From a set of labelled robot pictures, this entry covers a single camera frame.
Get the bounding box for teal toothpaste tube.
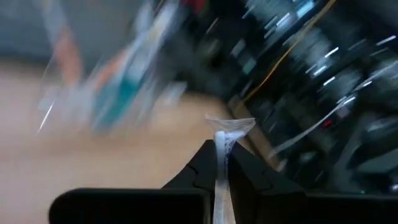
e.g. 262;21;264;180
91;73;142;133

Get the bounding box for black robot arm with cables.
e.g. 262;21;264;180
269;58;398;158

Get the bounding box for yellow cable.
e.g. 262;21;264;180
242;0;338;103

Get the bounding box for orange white toothbrush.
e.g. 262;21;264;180
93;49;131;91
52;26;84;90

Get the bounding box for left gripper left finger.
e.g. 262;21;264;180
160;139;219;224

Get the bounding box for purple white toothbrush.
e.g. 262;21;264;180
204;114;256;224
130;0;183;82

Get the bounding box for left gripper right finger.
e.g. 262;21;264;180
228;140;308;224

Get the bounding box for clear acrylic organizer holder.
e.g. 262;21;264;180
35;0;190;136

